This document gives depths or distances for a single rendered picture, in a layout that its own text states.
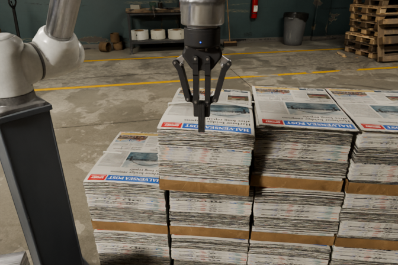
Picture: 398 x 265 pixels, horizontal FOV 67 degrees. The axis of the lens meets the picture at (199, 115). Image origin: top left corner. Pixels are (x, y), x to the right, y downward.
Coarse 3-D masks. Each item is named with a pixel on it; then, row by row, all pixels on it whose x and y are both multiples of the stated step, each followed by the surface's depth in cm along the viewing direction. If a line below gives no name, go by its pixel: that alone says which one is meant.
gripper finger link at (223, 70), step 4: (228, 60) 63; (224, 64) 63; (228, 64) 63; (224, 68) 63; (228, 68) 63; (220, 72) 64; (224, 72) 64; (220, 76) 64; (224, 76) 64; (220, 80) 64; (220, 84) 65; (216, 88) 65; (220, 88) 65; (216, 92) 66; (216, 96) 66; (216, 100) 66
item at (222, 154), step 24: (168, 120) 91; (192, 120) 91; (216, 120) 91; (240, 120) 92; (168, 144) 89; (192, 144) 88; (216, 144) 87; (240, 144) 86; (168, 168) 93; (192, 168) 92; (216, 168) 91; (240, 168) 90
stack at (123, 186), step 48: (144, 144) 125; (96, 192) 104; (144, 192) 102; (192, 192) 101; (288, 192) 97; (336, 192) 96; (96, 240) 114; (144, 240) 112; (192, 240) 109; (240, 240) 108
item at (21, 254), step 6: (18, 252) 79; (24, 252) 79; (0, 258) 77; (6, 258) 77; (12, 258) 77; (18, 258) 77; (24, 258) 78; (0, 264) 75; (6, 264) 75; (12, 264) 75; (18, 264) 75; (24, 264) 77
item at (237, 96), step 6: (180, 90) 117; (192, 90) 116; (204, 90) 116; (222, 90) 117; (228, 90) 117; (234, 90) 118; (174, 96) 110; (180, 96) 110; (204, 96) 110; (222, 96) 111; (228, 96) 111; (234, 96) 111; (240, 96) 111; (246, 96) 111; (234, 102) 105; (240, 102) 105; (246, 102) 105
